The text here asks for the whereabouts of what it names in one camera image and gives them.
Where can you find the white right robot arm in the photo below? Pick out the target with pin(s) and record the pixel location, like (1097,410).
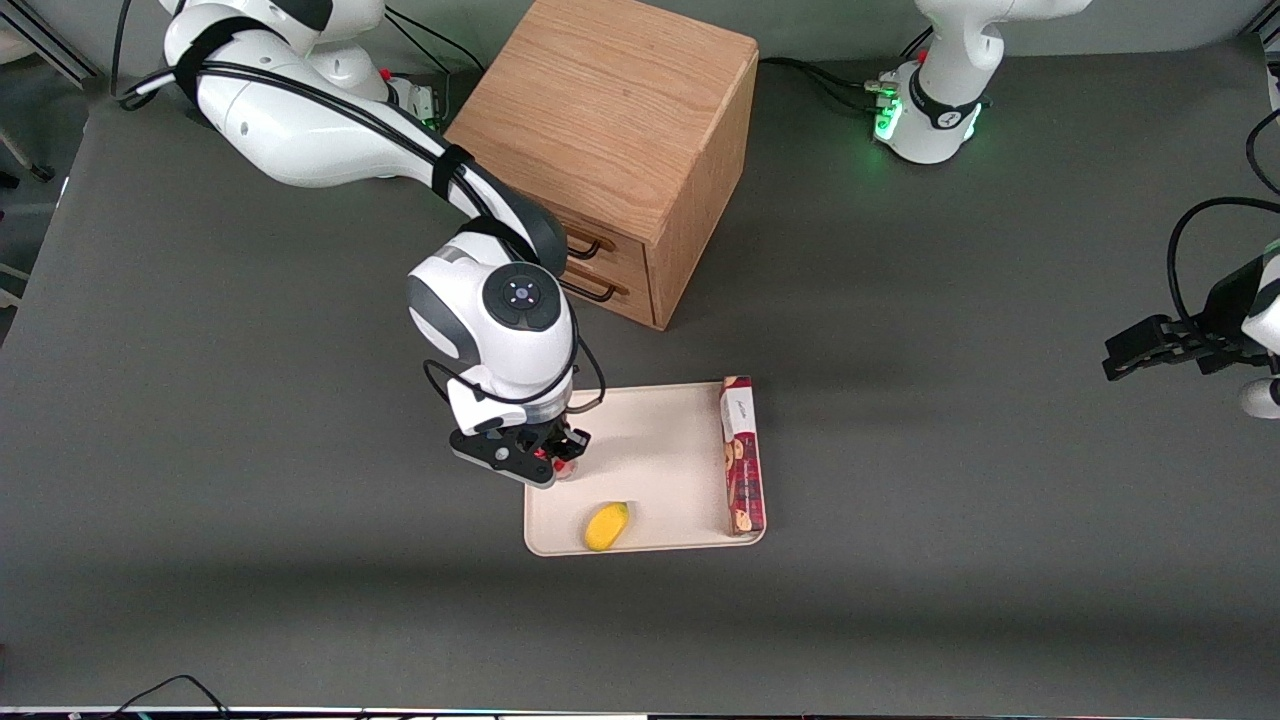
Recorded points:
(320,140)

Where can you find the red cookie box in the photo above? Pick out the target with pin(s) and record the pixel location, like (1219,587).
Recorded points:
(742,460)

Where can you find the aluminium frame profile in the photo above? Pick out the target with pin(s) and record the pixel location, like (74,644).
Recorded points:
(50,40)

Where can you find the cream plastic tray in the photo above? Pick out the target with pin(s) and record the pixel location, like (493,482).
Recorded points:
(660,470)

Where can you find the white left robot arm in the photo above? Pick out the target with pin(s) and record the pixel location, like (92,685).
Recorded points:
(945,90)

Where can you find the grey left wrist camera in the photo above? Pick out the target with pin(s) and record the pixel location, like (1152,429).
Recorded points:
(1262,398)

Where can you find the red coke bottle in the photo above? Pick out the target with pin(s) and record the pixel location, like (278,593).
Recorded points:
(567,466)

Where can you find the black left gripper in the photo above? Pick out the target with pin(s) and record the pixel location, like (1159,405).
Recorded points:
(1222,308)

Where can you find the wooden two-drawer cabinet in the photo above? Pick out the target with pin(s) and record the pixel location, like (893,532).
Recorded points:
(610,110)

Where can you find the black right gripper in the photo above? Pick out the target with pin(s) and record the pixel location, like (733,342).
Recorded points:
(553,433)

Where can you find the yellow toy mango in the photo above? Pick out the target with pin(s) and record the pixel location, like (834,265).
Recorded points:
(606,525)

